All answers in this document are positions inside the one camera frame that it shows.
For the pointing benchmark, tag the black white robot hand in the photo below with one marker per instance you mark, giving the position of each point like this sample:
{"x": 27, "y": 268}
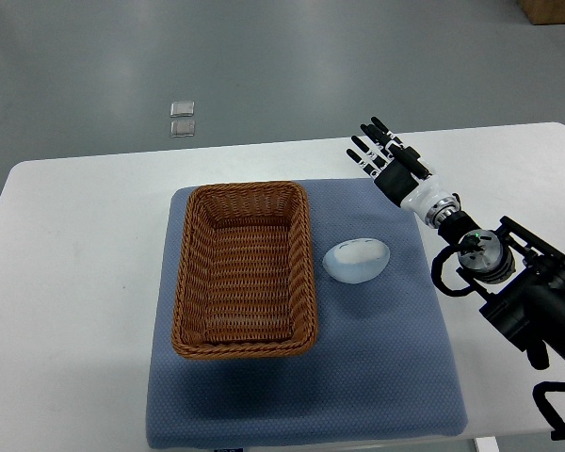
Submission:
{"x": 408, "y": 184}

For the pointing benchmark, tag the light blue plush toy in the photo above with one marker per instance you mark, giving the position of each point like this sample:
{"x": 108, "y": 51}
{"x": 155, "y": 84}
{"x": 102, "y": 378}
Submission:
{"x": 356, "y": 260}

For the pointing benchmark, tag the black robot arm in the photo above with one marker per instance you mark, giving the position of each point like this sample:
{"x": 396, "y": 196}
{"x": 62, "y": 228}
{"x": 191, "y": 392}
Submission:
{"x": 520, "y": 277}

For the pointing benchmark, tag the brown wicker basket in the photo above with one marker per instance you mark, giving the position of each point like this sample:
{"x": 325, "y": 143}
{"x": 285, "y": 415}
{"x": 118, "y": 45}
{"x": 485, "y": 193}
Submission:
{"x": 246, "y": 279}

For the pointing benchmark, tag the upper silver floor plate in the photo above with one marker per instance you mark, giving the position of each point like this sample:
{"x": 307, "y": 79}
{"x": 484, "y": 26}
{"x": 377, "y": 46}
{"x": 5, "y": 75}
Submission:
{"x": 182, "y": 109}

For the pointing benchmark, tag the silver floor plate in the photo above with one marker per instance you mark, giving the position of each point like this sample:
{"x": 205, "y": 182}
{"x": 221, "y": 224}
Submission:
{"x": 182, "y": 128}
{"x": 182, "y": 109}

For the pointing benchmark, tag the lower silver floor plate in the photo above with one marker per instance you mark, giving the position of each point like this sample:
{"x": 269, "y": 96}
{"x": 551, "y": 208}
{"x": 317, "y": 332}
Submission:
{"x": 182, "y": 128}

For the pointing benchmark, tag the brown cardboard box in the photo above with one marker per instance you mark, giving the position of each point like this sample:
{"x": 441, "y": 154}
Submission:
{"x": 544, "y": 12}

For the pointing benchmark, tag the blue quilted mat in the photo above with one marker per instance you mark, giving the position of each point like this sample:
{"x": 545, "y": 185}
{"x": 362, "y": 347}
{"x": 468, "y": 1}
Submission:
{"x": 381, "y": 366}

